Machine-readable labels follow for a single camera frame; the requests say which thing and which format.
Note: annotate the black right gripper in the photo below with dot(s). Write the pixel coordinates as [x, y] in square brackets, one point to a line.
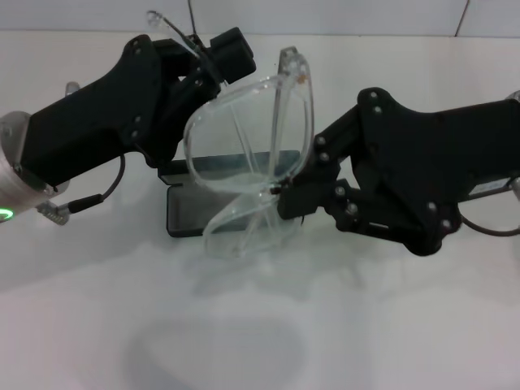
[426, 162]

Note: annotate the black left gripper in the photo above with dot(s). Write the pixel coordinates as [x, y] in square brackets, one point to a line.
[101, 122]

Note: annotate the black glasses case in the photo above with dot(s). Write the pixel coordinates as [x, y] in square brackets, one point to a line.
[183, 211]

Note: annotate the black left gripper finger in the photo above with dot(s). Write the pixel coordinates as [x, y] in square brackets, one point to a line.
[229, 38]

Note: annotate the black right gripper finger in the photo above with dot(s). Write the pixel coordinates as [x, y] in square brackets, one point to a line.
[237, 63]
[300, 201]

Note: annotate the clear white glasses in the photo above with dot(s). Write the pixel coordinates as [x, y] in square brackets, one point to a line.
[290, 67]

